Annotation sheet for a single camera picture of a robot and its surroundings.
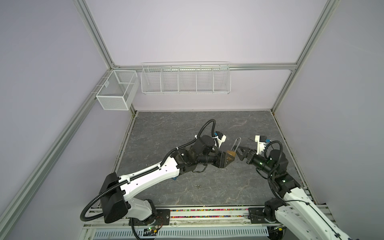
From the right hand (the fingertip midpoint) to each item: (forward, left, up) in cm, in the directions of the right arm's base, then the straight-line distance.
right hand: (237, 149), depth 73 cm
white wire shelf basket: (+49, +28, +9) cm, 57 cm away
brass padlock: (-4, +3, +4) cm, 6 cm away
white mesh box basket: (+42, +73, +5) cm, 84 cm away
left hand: (-8, +5, +2) cm, 9 cm away
